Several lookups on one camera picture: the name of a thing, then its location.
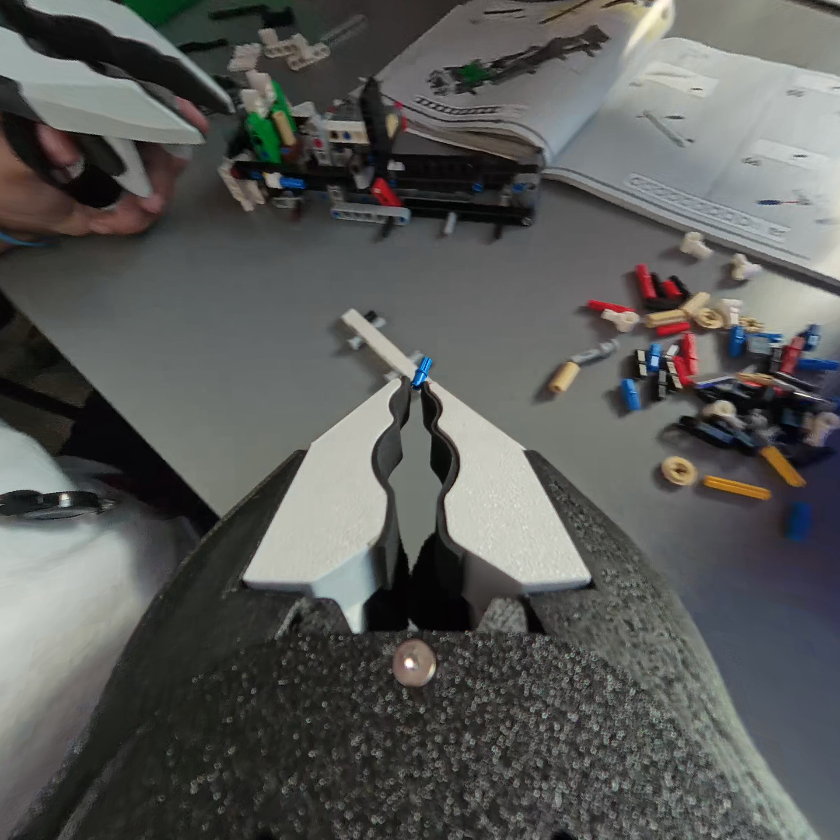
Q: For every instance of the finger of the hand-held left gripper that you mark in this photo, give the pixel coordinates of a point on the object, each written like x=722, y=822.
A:
x=154, y=39
x=85, y=105

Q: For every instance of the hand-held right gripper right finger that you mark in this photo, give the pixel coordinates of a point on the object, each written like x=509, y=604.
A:
x=512, y=525

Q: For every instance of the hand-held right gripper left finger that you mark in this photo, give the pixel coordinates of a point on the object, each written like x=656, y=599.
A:
x=321, y=525

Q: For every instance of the blue lego pin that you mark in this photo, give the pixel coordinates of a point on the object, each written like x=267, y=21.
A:
x=422, y=374

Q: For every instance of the thin white lego liftarm assembly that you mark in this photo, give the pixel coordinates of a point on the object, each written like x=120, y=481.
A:
x=374, y=334

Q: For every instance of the lego instruction booklet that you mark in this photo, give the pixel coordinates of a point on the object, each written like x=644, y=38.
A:
x=689, y=131

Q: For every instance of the black lego beam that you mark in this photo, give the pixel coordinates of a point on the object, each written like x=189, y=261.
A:
x=202, y=46

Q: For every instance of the long black lego axle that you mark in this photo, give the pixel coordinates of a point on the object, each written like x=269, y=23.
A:
x=239, y=12

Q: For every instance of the group of white lego pieces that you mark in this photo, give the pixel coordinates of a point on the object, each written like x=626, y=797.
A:
x=289, y=49

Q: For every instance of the grey lego axle pin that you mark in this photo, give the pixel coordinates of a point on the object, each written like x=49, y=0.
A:
x=594, y=354

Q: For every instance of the long grey lego beam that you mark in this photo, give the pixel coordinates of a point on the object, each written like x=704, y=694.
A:
x=344, y=29

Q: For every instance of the pile of small lego parts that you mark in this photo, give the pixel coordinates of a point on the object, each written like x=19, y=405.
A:
x=682, y=354

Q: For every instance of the partly built lego truck chassis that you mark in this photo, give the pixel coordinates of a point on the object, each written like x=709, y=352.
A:
x=459, y=170

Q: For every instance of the person's left hand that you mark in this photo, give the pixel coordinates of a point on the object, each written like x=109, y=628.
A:
x=98, y=220

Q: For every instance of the green plastic bin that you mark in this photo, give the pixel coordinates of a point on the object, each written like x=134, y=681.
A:
x=157, y=8

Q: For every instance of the blue wrist band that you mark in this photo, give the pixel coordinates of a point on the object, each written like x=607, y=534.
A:
x=26, y=241

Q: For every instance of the person's white shirt torso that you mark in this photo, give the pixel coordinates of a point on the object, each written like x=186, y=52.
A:
x=65, y=623

